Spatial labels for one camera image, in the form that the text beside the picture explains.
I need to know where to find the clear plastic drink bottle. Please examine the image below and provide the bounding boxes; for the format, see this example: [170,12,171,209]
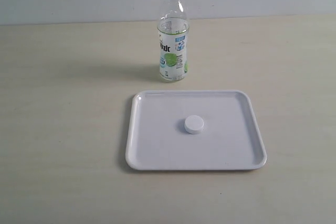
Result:
[157,0,190,82]

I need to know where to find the white plastic tray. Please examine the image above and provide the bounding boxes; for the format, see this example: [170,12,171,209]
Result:
[125,90,267,171]

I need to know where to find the white bottle cap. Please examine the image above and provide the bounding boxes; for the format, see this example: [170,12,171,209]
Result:
[184,115,205,134]

